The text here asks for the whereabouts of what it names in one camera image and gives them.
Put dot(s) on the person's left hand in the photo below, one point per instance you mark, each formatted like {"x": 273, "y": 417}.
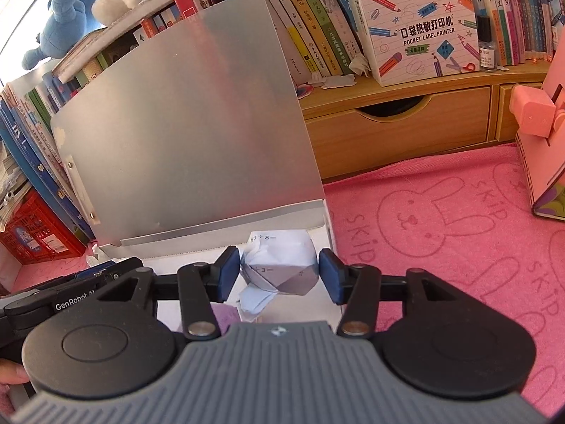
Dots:
{"x": 11, "y": 372}

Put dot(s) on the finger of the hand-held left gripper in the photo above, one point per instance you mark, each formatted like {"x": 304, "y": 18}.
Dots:
{"x": 128, "y": 264}

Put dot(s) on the crumpled white paper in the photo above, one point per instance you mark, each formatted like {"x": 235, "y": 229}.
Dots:
{"x": 340, "y": 79}

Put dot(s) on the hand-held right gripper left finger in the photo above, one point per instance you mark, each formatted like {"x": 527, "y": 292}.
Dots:
{"x": 229, "y": 274}

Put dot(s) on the pink rabbit-print blanket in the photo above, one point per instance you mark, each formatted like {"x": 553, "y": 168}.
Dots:
{"x": 441, "y": 229}

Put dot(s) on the row of colourful upright books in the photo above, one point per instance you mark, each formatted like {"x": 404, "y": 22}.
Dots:
{"x": 309, "y": 22}

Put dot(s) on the white paper figure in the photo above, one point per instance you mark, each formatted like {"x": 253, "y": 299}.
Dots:
{"x": 282, "y": 269}

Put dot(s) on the white pencil-print printer box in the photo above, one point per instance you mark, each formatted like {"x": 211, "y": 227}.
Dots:
{"x": 419, "y": 31}

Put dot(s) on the wooden drawer organizer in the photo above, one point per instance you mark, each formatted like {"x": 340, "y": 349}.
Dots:
{"x": 397, "y": 137}

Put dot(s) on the blue plush animal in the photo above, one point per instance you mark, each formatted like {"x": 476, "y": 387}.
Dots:
{"x": 62, "y": 22}

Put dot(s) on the red plastic crate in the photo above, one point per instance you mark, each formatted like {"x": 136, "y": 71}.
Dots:
{"x": 39, "y": 234}

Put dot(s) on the pink house-shaped toy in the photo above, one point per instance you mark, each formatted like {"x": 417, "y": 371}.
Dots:
{"x": 543, "y": 141}

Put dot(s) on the stack of small flat books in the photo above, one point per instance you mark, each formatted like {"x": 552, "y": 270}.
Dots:
{"x": 145, "y": 26}

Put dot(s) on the stack of worn books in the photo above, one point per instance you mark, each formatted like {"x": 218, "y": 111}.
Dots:
{"x": 11, "y": 185}

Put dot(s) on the row of thin blue books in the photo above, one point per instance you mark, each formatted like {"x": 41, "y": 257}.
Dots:
{"x": 39, "y": 159}

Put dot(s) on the silver cardboard box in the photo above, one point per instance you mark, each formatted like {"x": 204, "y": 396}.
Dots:
{"x": 185, "y": 119}

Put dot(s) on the small clear glass bottle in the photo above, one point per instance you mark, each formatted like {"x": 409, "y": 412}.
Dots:
{"x": 487, "y": 48}

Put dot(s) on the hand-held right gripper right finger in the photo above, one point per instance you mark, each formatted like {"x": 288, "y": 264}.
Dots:
{"x": 331, "y": 280}

